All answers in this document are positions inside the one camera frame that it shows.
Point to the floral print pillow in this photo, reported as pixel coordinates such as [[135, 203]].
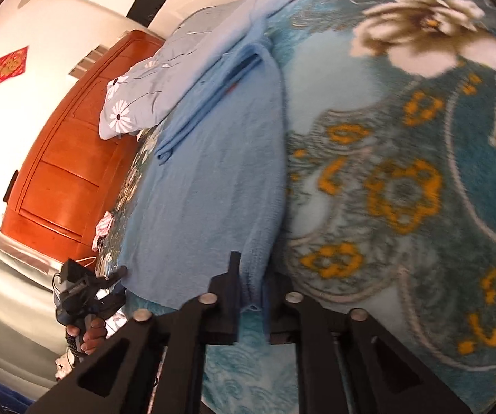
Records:
[[144, 95]]

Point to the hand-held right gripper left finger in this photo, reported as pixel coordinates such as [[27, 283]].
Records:
[[226, 306]]

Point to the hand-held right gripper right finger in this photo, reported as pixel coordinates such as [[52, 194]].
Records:
[[273, 310]]

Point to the pink and white cloth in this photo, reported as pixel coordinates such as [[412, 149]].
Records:
[[102, 230]]

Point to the orange wooden door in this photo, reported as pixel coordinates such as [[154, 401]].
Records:
[[66, 159]]

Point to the person's left hand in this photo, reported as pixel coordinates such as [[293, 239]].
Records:
[[92, 335]]

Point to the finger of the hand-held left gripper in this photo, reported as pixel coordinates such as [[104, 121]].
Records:
[[114, 277], [112, 304]]

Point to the red wall decoration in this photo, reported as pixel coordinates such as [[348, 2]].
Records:
[[9, 65]]

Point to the light blue fleece garment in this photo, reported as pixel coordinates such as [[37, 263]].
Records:
[[217, 181]]

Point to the teal floral blanket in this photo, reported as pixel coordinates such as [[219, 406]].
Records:
[[394, 189]]

